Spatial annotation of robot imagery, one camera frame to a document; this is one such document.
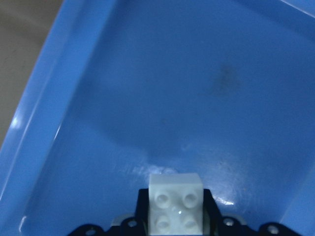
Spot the blue plastic tray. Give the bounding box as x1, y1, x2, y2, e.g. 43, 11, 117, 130
0, 0, 315, 236

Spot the white toy block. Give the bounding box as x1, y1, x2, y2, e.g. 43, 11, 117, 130
148, 173, 204, 236

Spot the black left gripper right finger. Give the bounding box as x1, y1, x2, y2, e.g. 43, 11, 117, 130
203, 189, 222, 218

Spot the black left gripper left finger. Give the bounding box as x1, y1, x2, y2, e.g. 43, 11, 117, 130
135, 188, 149, 218

